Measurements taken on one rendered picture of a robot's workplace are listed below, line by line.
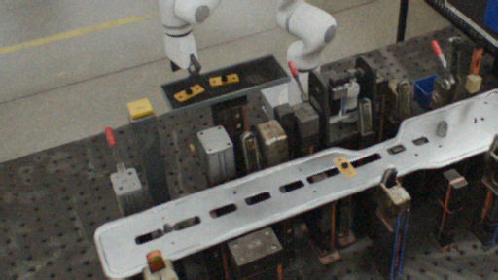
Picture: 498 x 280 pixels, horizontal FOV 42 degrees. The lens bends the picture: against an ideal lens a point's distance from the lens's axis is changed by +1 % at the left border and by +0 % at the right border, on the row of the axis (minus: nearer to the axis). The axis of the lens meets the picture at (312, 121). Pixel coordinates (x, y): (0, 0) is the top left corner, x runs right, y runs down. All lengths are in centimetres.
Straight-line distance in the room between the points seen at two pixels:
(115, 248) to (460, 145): 103
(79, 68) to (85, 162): 179
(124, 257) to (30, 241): 59
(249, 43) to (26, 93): 136
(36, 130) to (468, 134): 250
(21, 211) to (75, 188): 18
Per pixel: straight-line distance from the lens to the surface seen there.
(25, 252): 222
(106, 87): 397
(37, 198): 237
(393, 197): 173
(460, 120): 207
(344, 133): 202
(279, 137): 183
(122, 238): 175
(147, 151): 195
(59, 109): 389
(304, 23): 212
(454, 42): 204
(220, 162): 180
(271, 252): 162
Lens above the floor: 231
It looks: 41 degrees down
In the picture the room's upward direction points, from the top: straight up
